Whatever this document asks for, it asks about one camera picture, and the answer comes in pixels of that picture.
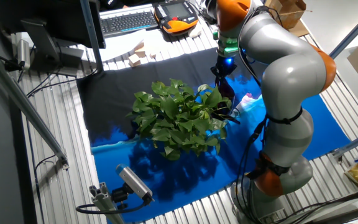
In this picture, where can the black camera ball mount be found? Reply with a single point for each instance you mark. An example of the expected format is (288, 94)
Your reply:
(120, 195)

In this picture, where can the small pale wooden block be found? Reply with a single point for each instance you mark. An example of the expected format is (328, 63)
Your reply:
(153, 55)

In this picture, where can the long aluminium frame rail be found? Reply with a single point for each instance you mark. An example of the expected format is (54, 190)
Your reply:
(23, 102)

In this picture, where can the small silver camera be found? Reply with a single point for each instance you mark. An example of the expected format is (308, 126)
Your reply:
(23, 53)

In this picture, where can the green leafy potted plant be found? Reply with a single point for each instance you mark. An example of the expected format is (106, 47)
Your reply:
(179, 118)

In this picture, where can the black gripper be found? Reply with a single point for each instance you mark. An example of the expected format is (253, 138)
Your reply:
(226, 66)

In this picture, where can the blue and black printed cloth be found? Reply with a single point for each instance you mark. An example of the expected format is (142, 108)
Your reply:
(166, 180)

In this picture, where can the black computer keyboard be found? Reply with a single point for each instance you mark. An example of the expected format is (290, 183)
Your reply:
(126, 21)

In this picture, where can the silver camera with blue end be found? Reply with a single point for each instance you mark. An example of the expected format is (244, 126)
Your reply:
(134, 182)

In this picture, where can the short aluminium profile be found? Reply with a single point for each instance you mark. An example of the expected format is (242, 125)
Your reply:
(104, 202)

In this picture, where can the grey monitor stand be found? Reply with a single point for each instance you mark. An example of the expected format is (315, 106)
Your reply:
(42, 43)

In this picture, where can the cardboard box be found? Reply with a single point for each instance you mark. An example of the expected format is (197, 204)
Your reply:
(286, 14)

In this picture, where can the white crumpled cloth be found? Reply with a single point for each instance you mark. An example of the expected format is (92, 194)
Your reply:
(195, 31)

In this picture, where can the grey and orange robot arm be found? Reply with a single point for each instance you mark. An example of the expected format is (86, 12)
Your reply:
(291, 71)

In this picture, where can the orange and grey teach pendant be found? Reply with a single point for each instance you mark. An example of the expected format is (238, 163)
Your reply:
(176, 15)

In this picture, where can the aluminium frame post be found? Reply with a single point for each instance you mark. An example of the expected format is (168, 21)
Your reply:
(356, 142)
(91, 34)
(353, 31)

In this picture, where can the person in dark clothing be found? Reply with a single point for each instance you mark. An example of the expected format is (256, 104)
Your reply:
(110, 3)

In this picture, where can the black computer monitor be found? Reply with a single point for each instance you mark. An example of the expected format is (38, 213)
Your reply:
(57, 18)

